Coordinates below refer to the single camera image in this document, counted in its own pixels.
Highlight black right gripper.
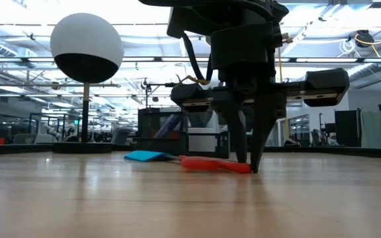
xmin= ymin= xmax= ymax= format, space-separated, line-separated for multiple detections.
xmin=169 ymin=21 xmax=351 ymax=175

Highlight red handled scissors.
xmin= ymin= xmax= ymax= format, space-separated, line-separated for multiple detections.
xmin=178 ymin=154 xmax=253 ymax=175

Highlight blue Sharpie marker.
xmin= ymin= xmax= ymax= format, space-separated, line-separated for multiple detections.
xmin=153 ymin=114 xmax=184 ymax=139

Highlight blue sticky notes pad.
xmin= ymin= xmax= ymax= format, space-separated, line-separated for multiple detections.
xmin=123 ymin=149 xmax=179 ymax=163

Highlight black mesh desk organizer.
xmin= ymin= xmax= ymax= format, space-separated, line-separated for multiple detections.
xmin=136 ymin=107 xmax=231 ymax=160

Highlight grey office chair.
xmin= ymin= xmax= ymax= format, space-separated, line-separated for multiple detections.
xmin=110 ymin=127 xmax=134 ymax=146

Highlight green plant in white pot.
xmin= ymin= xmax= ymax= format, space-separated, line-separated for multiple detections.
xmin=186 ymin=108 xmax=223 ymax=153

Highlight dark cabinet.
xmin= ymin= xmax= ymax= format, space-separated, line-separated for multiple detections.
xmin=334 ymin=108 xmax=362 ymax=148

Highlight white globe table lamp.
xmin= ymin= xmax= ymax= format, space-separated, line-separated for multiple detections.
xmin=49 ymin=12 xmax=125 ymax=155

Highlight yellow cable tag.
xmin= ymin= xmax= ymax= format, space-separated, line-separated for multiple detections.
xmin=176 ymin=74 xmax=212 ymax=86

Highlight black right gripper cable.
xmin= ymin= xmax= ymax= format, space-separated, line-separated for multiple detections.
xmin=181 ymin=31 xmax=214 ymax=83

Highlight black ceiling cable reel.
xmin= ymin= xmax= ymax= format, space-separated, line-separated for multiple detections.
xmin=353 ymin=28 xmax=376 ymax=49

